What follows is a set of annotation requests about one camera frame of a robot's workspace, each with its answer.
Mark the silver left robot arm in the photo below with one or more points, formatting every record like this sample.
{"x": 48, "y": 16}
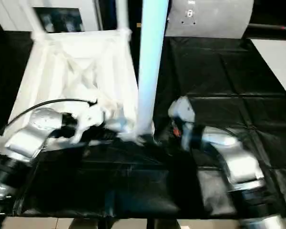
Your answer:
{"x": 28, "y": 138}

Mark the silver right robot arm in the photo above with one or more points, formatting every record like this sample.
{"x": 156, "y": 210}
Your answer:
{"x": 233, "y": 152}

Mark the white plastic table top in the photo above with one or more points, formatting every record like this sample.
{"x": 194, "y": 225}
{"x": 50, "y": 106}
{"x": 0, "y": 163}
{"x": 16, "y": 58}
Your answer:
{"x": 76, "y": 71}

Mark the white flat board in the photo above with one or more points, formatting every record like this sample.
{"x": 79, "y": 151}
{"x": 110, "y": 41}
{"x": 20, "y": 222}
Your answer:
{"x": 279, "y": 67}

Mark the black box with yellow label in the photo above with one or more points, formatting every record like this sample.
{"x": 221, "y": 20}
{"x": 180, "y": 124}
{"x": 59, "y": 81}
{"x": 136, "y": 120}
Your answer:
{"x": 133, "y": 14}

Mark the white cabinet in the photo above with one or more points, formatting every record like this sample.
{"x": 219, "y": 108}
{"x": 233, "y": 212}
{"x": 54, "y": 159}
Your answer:
{"x": 62, "y": 14}

